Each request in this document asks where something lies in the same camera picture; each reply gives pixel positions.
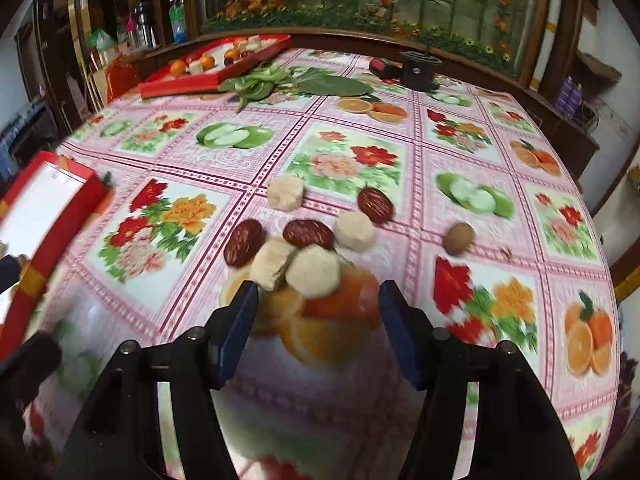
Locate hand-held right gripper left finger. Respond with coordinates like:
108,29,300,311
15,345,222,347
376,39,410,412
62,280,261,480

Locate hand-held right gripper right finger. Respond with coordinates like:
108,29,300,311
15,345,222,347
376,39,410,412
378,280,581,480

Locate green plastic bag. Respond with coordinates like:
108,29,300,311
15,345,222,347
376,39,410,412
86,27,118,52

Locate green label water bottle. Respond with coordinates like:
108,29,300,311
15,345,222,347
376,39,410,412
168,0,188,43

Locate red tray with white inside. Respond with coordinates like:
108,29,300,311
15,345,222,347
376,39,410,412
0,151,110,361

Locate black thermos jug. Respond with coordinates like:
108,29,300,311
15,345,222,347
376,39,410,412
131,2,157,48

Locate green leafy vegetable bunch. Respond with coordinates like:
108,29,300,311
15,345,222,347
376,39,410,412
218,62,301,111

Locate large green leaf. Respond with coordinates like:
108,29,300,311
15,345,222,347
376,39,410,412
295,67,375,97

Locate glass case with artificial flowers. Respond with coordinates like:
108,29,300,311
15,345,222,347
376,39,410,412
197,0,548,78

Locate red tray holding assorted food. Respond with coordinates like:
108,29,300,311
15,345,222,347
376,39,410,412
139,34,292,99

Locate white and yellow rolled mat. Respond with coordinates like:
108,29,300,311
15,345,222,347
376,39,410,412
534,0,563,78

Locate red plastic bag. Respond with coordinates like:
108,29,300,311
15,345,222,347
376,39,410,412
105,56,143,103

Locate red and black device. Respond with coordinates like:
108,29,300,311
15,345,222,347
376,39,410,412
369,58,405,80

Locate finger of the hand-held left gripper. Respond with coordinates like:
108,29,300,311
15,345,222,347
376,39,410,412
0,332,63,413
0,255,23,295

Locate fruit and flower printed tablecloth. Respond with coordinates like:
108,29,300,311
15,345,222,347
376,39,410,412
10,47,621,480

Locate wire basket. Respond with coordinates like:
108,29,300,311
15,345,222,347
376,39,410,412
575,100,601,128

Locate brown longan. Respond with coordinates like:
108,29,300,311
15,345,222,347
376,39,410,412
444,222,476,256

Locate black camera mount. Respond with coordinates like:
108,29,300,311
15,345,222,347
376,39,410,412
398,50,442,92

